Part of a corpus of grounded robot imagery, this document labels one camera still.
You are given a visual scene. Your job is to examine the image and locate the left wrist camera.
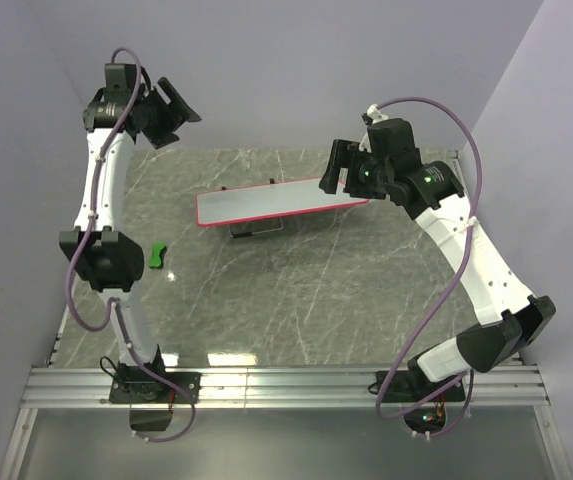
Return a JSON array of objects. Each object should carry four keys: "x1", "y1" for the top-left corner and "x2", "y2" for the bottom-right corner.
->
[{"x1": 104, "y1": 63, "x2": 137, "y2": 105}]

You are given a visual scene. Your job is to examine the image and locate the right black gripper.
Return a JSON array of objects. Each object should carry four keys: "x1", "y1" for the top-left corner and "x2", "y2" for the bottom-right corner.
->
[{"x1": 318, "y1": 139, "x2": 393, "y2": 200}]

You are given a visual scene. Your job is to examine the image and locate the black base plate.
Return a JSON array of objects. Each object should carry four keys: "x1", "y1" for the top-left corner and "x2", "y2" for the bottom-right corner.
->
[
  {"x1": 108, "y1": 370, "x2": 201, "y2": 405},
  {"x1": 382, "y1": 370, "x2": 466, "y2": 404}
]

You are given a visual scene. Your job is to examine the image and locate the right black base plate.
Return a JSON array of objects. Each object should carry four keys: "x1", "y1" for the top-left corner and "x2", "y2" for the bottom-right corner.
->
[{"x1": 382, "y1": 370, "x2": 466, "y2": 404}]

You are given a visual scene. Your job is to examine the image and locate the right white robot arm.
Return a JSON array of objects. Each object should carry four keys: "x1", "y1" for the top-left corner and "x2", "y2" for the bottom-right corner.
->
[{"x1": 319, "y1": 139, "x2": 556, "y2": 400}]

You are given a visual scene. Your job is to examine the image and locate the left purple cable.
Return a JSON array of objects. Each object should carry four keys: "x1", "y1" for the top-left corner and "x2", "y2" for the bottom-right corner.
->
[{"x1": 65, "y1": 47, "x2": 198, "y2": 443}]

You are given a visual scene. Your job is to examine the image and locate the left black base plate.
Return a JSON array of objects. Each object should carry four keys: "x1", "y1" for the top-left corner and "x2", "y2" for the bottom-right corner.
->
[{"x1": 108, "y1": 370, "x2": 201, "y2": 405}]

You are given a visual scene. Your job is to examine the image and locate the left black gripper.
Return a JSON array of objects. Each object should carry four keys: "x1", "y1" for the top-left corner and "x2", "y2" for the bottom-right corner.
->
[{"x1": 135, "y1": 78, "x2": 201, "y2": 149}]

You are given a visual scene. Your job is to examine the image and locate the red framed whiteboard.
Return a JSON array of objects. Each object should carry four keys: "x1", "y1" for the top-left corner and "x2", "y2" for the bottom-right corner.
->
[{"x1": 196, "y1": 178, "x2": 369, "y2": 228}]

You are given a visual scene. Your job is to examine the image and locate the green whiteboard eraser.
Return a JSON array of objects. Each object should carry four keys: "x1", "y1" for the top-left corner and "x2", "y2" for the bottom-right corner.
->
[{"x1": 148, "y1": 242, "x2": 167, "y2": 269}]

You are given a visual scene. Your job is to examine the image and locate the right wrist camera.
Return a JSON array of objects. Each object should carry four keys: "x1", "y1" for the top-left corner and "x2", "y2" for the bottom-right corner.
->
[{"x1": 367, "y1": 118, "x2": 421, "y2": 170}]

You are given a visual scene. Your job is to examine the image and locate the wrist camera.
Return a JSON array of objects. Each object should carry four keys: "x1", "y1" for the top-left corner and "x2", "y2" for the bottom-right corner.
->
[
  {"x1": 104, "y1": 63, "x2": 137, "y2": 105},
  {"x1": 367, "y1": 118, "x2": 421, "y2": 170}
]

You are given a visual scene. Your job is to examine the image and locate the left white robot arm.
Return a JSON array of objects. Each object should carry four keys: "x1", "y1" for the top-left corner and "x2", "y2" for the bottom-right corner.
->
[{"x1": 59, "y1": 76, "x2": 201, "y2": 403}]

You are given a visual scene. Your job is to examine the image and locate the aluminium mounting rail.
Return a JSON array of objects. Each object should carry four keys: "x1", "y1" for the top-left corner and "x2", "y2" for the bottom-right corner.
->
[{"x1": 20, "y1": 362, "x2": 550, "y2": 409}]

